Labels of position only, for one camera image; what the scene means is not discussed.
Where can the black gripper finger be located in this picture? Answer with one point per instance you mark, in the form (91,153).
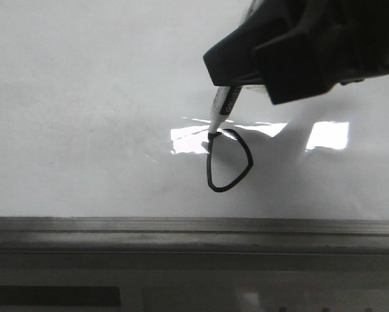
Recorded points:
(230,62)

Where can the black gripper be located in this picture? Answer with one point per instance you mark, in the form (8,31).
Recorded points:
(305,48)

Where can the white whiteboard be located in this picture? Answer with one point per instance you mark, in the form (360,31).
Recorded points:
(104,111)

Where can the grey metal marker tray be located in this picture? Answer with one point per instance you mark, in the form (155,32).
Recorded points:
(193,235)

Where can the white black whiteboard marker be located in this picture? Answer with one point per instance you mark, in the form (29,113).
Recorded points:
(222,106)

